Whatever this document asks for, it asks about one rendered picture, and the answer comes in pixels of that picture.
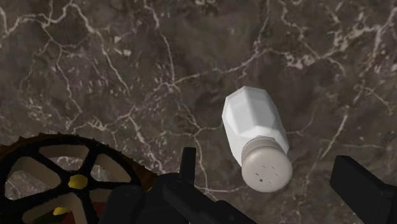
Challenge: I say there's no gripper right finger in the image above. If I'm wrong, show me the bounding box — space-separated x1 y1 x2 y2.
330 155 397 224

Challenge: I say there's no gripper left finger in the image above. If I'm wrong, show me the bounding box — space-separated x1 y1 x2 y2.
102 146 257 224

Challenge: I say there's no white salt shaker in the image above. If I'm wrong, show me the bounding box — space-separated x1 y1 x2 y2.
221 85 293 193

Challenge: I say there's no black spoked wheel object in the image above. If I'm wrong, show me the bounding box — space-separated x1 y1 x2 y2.
0 132 158 224

